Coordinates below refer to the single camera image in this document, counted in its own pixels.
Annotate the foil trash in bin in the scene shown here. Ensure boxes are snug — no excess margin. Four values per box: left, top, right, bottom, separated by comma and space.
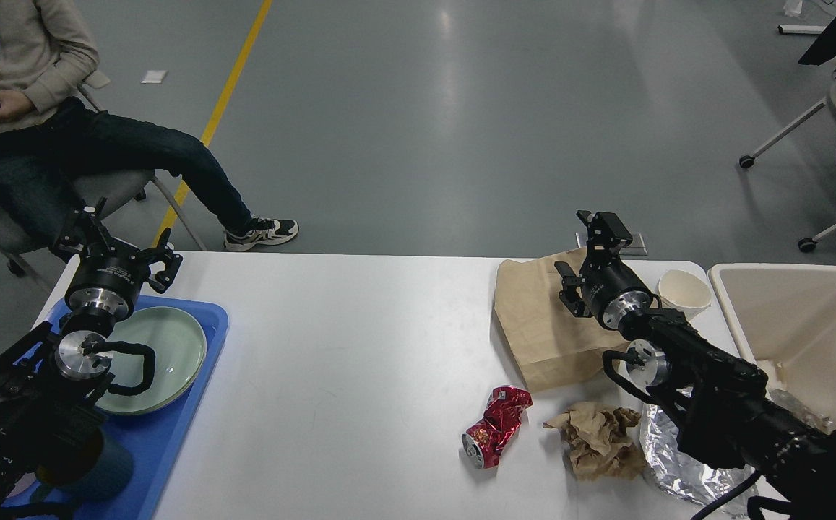
768, 389, 835, 434

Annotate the dark teal mug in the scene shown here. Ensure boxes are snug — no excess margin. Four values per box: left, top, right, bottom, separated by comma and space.
30, 427, 134, 503

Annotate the light green plate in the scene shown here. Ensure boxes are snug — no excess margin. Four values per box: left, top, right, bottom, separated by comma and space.
96, 306, 207, 415

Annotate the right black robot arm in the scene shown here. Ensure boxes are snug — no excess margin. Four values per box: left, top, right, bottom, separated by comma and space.
554, 210, 836, 519

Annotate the crumpled aluminium foil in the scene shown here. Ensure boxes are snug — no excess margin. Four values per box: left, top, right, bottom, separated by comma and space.
639, 404, 754, 507

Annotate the blue plastic tray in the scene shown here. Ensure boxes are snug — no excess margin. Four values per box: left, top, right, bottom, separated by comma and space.
48, 295, 229, 519

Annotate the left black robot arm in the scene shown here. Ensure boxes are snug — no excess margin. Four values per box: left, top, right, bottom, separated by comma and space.
0, 200, 183, 519

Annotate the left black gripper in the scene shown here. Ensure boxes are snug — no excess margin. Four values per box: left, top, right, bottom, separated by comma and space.
51, 197, 183, 322

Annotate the crumpled brown paper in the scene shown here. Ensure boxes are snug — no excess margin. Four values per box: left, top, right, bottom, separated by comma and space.
542, 401, 647, 480

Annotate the white paper cup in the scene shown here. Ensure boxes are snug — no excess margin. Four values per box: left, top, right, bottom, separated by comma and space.
658, 269, 712, 321

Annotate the crushed red can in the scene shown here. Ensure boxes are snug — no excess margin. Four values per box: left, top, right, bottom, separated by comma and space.
460, 386, 533, 469

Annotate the white desk leg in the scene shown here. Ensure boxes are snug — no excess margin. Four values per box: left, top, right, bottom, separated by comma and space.
777, 24, 825, 36

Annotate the beige plastic bin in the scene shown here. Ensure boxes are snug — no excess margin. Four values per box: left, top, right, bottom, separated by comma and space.
708, 263, 836, 427

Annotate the brown paper bag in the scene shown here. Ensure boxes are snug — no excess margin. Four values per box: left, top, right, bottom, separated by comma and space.
494, 248, 628, 392

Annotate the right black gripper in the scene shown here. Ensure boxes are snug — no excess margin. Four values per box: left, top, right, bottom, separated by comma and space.
554, 210, 655, 332

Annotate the seated person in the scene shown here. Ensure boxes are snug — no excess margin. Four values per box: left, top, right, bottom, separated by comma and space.
0, 1, 300, 251

